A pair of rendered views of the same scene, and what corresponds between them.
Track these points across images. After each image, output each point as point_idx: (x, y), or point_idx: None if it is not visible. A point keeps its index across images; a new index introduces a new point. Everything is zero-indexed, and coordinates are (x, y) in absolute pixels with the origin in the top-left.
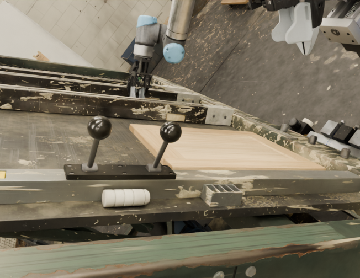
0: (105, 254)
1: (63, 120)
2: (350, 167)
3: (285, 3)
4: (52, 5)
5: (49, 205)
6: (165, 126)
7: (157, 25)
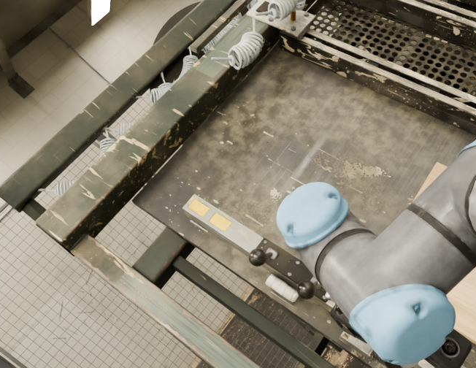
0: (200, 337)
1: (378, 117)
2: None
3: (351, 334)
4: None
5: (243, 258)
6: (298, 287)
7: None
